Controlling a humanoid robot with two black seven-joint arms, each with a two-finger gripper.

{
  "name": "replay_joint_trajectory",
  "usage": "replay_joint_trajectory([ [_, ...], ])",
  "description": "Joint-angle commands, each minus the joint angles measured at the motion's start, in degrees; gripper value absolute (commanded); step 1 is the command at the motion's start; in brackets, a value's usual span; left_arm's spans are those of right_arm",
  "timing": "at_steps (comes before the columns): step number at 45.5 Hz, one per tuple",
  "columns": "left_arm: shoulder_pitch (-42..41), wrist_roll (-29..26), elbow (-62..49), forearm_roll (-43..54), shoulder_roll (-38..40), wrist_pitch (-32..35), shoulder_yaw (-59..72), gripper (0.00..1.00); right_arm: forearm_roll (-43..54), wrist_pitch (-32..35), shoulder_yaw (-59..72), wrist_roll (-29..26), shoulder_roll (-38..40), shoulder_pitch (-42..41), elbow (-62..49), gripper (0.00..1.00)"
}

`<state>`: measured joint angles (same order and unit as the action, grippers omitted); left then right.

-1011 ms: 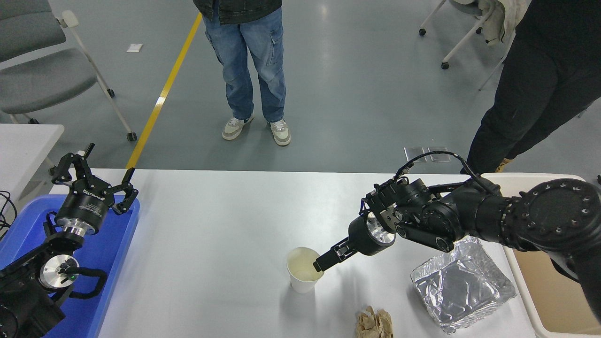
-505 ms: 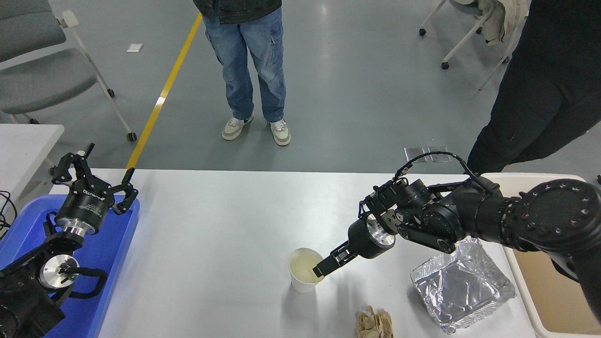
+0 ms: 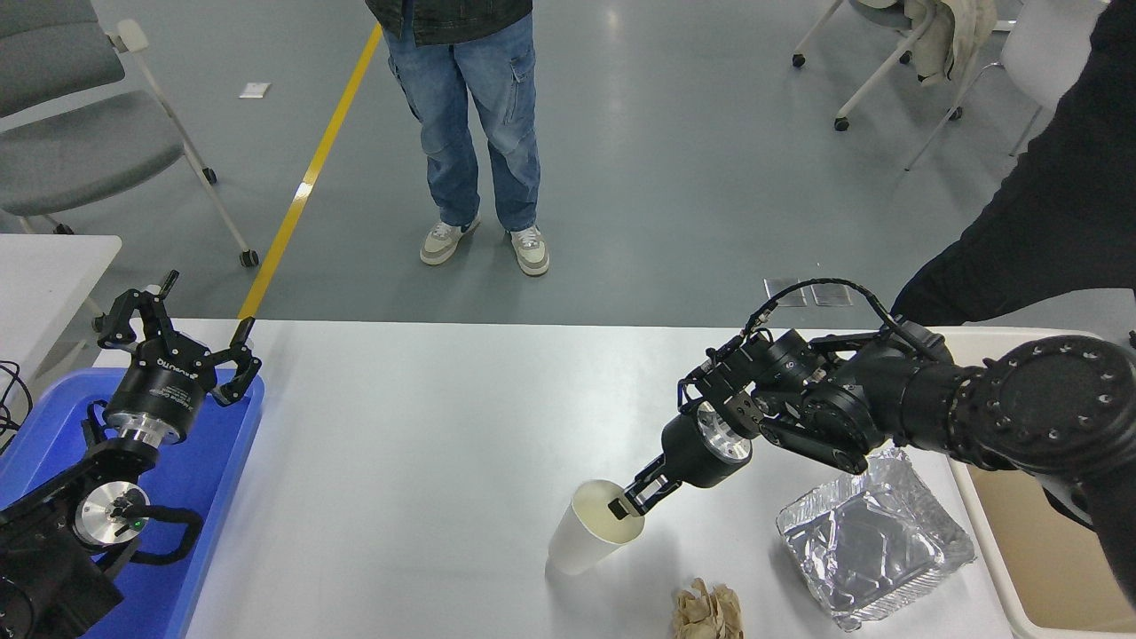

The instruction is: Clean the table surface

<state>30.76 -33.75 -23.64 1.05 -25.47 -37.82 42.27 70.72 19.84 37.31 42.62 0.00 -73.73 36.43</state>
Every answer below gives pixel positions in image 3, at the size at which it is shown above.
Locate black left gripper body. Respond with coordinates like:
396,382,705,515
105,340,218,430

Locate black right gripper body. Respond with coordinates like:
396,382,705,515
661,411,752,490

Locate white paper cup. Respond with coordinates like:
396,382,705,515
546,479,646,576

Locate silver foil tray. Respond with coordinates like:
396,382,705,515
777,446,977,633

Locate blue plastic tray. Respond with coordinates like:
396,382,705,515
0,368,265,639

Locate white side table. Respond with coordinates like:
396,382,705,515
0,234,123,391

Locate crumpled tan paper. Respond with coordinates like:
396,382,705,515
672,579,745,639

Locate grey rolling chair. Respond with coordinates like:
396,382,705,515
0,0,261,269

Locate large pale plastic bin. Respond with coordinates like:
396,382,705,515
905,327,1136,639

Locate person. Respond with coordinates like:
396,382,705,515
892,0,1136,327
365,0,551,278

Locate white-framed rolling chair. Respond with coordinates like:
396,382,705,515
793,0,964,132

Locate beige jacket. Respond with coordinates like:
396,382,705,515
905,0,999,87

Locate white shell chair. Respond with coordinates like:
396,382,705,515
905,0,1108,171

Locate black cables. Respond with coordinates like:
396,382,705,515
0,359,35,454

